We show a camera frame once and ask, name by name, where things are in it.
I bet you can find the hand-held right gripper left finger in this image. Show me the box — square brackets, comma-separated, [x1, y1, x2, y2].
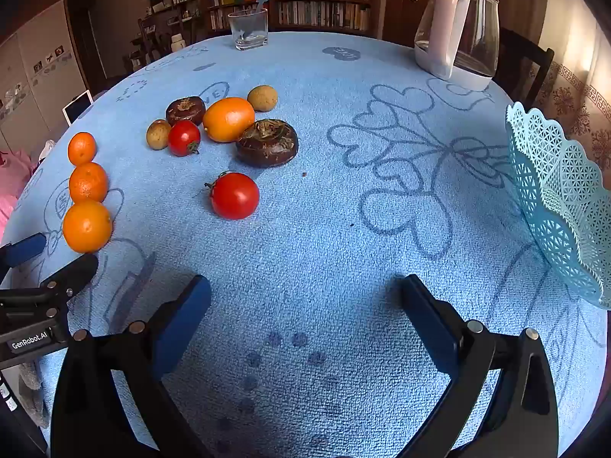
[50, 274, 212, 458]

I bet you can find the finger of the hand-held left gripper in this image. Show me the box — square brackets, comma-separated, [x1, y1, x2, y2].
[40, 254, 99, 318]
[0, 233, 47, 280]

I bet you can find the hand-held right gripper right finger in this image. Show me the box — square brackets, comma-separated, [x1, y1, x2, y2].
[400, 274, 559, 458]

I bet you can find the small orange tangerine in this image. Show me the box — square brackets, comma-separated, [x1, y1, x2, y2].
[69, 162, 110, 204]
[67, 132, 97, 165]
[62, 200, 113, 253]

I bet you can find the large red tomato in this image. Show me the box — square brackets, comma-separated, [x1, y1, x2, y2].
[193, 171, 261, 221]

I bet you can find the tan longan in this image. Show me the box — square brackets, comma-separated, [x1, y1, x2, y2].
[146, 119, 172, 150]
[247, 85, 279, 112]

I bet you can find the small red tomato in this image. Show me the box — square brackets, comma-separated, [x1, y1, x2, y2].
[167, 120, 202, 157]

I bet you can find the light blue lattice basket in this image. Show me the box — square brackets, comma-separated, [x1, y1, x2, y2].
[505, 102, 611, 310]

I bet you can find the small brown water chestnut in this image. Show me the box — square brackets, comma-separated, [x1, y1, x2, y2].
[165, 96, 207, 126]

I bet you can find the large brown water chestnut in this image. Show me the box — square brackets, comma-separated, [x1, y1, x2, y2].
[235, 118, 300, 169]

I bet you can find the oval orange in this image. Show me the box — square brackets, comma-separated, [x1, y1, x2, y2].
[202, 97, 256, 143]

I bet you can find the person's left hand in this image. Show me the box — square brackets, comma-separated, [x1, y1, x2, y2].
[19, 360, 51, 429]

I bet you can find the pink cloth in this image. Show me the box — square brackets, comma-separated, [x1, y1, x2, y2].
[0, 150, 36, 239]

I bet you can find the white tablet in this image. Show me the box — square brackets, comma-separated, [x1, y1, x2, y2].
[62, 90, 94, 127]

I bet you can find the white wardrobe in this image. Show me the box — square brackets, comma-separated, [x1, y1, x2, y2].
[0, 0, 89, 153]

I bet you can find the dark open shelf rack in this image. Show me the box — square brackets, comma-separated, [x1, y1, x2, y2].
[126, 0, 201, 72]

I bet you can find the dark wooden chair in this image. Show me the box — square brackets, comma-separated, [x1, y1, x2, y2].
[494, 26, 555, 108]

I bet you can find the patterned beige curtain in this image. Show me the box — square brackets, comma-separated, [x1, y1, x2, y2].
[535, 0, 611, 163]

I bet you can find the clear glass cup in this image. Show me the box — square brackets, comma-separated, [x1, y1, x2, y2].
[228, 8, 269, 51]

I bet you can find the wooden bookcase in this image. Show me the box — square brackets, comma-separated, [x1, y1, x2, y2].
[198, 0, 383, 39]

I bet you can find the glass kettle with pink handle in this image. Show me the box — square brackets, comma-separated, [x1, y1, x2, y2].
[414, 0, 501, 91]

